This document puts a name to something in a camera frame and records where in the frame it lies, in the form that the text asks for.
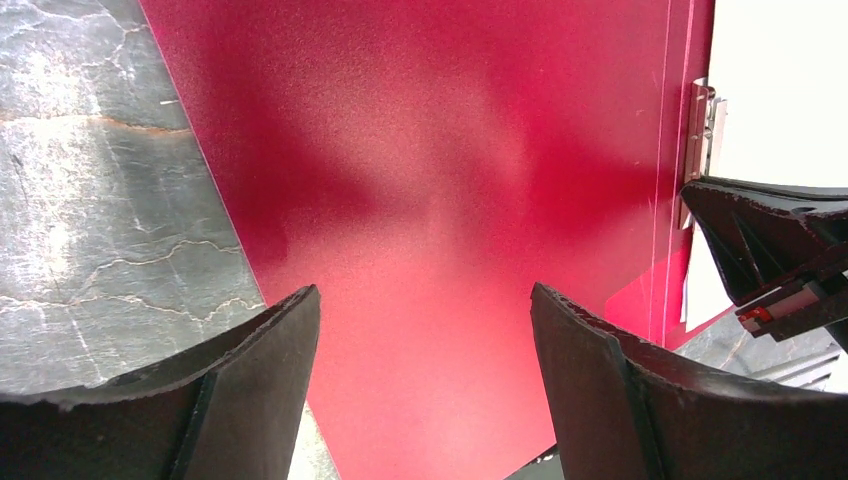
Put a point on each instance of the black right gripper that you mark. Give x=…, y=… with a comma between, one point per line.
x=624, y=408

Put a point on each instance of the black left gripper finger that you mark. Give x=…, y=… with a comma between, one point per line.
x=227, y=408

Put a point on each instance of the white paper sheet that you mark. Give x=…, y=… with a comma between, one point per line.
x=772, y=109

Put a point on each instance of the red clip file folder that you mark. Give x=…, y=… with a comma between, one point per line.
x=425, y=164

